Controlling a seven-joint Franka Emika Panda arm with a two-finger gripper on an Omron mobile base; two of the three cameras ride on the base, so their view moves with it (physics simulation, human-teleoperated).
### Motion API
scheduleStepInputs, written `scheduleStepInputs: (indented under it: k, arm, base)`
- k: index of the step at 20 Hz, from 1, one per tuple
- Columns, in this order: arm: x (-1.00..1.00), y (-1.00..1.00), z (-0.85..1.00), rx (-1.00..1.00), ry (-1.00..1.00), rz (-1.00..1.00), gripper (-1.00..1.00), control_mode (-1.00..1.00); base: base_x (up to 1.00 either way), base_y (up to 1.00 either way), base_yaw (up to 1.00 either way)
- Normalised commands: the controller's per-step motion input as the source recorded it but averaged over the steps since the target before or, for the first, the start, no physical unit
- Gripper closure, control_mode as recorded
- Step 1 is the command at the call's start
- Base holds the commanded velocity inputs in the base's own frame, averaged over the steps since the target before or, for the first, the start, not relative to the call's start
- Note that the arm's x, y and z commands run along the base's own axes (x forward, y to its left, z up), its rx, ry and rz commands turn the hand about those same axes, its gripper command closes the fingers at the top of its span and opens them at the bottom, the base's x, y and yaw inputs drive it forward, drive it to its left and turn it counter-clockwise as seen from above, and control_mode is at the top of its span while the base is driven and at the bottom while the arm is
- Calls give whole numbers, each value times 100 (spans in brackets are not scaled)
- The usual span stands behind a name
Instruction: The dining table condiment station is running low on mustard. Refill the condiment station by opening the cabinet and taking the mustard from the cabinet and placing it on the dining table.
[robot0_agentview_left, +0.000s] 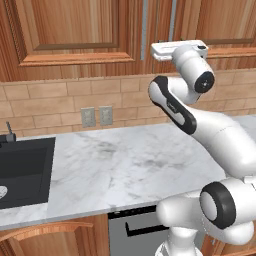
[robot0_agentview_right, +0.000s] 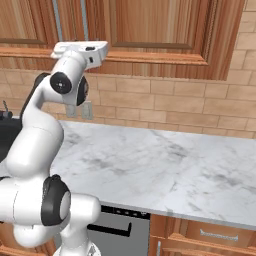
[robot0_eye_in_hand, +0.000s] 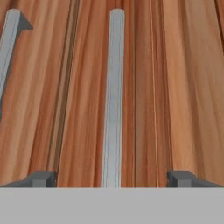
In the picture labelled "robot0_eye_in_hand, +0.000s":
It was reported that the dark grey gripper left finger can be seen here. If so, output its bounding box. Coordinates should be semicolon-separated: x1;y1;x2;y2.
0;170;57;188

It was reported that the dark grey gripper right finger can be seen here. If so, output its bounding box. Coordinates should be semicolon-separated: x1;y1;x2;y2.
166;170;224;188

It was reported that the wooden cabinet door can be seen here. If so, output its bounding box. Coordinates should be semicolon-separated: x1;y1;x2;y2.
0;0;77;186
56;0;224;189

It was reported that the grey bar cabinet handle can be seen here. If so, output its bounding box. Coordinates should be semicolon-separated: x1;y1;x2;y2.
100;8;126;189
0;8;34;121

